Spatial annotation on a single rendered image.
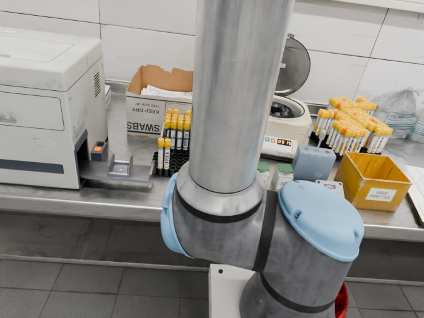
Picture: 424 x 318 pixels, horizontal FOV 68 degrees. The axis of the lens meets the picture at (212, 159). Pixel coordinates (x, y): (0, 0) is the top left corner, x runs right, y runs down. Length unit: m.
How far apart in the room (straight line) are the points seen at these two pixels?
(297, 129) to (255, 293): 0.62
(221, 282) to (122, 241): 0.97
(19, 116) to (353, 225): 0.66
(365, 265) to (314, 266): 1.29
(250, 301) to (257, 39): 0.39
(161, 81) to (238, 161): 0.94
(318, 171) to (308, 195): 0.50
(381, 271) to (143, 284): 1.13
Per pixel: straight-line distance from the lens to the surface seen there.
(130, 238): 1.53
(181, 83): 1.25
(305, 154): 0.90
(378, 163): 1.03
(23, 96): 0.75
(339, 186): 0.85
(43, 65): 0.71
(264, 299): 0.51
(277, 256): 0.42
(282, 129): 1.02
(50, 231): 1.62
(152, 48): 1.29
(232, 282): 0.61
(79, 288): 1.73
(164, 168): 0.85
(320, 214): 0.41
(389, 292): 2.07
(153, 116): 1.01
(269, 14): 0.28
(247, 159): 0.34
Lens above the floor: 1.39
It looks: 33 degrees down
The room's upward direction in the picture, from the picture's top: 8 degrees clockwise
